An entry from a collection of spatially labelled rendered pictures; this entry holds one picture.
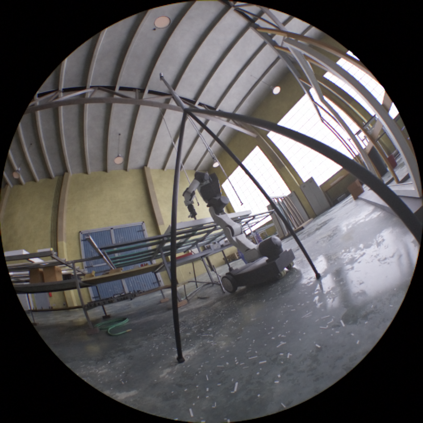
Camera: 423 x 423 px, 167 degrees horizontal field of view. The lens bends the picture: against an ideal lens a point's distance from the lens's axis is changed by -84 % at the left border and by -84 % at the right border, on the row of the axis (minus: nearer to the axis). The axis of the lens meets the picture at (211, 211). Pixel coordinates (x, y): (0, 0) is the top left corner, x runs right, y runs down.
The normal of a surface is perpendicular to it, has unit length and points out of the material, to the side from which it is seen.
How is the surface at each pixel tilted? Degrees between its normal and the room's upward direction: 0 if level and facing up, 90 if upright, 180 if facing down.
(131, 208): 90
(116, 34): 180
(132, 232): 90
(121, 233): 90
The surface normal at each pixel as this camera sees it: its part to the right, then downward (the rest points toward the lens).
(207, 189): -0.08, -0.14
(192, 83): 0.39, 0.86
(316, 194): -0.78, 0.12
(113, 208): 0.49, -0.50
